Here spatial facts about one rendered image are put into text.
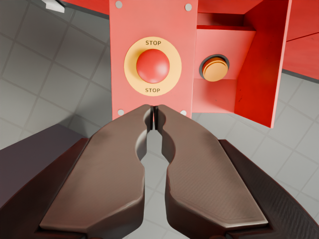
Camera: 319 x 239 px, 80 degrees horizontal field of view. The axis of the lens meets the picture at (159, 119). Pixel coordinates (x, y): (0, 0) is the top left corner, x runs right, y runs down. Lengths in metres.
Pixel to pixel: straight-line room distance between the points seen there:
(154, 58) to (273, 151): 1.15
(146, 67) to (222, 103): 0.17
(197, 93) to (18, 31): 1.04
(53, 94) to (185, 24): 0.97
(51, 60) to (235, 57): 0.96
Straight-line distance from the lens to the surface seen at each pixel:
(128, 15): 0.26
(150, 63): 0.23
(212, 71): 0.32
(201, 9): 0.62
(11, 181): 0.72
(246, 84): 0.32
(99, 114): 1.08
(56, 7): 1.17
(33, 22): 1.21
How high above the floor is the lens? 1.03
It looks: 78 degrees down
